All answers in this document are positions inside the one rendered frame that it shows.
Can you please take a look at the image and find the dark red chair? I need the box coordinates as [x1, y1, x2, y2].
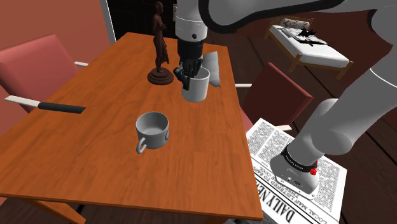
[234, 62, 314, 133]

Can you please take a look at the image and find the white handleless cup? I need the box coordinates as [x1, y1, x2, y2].
[181, 66, 211, 104]

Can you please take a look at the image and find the dark doorway with white frame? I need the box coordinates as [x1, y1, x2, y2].
[99, 0, 179, 46]

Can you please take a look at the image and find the orange wooden table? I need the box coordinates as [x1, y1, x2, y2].
[0, 32, 265, 224]

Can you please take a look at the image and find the black bar-shaped object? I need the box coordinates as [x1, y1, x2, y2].
[37, 101, 87, 115]

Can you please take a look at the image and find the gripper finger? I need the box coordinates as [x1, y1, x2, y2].
[173, 60, 192, 92]
[187, 60, 204, 79]

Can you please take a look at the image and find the newspaper-patterned robot stand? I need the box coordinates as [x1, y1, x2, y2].
[245, 117, 349, 224]

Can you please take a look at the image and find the white bed with wooden frame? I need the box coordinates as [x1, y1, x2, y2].
[264, 17, 354, 81]

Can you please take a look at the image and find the pink chair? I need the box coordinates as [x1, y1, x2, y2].
[0, 33, 90, 115]

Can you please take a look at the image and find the brown human figure statue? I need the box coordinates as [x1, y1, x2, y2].
[146, 1, 175, 87]

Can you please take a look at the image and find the white folded book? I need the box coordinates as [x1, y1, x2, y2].
[202, 50, 222, 88]

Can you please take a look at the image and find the grey mug with handle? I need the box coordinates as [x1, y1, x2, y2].
[135, 111, 170, 155]

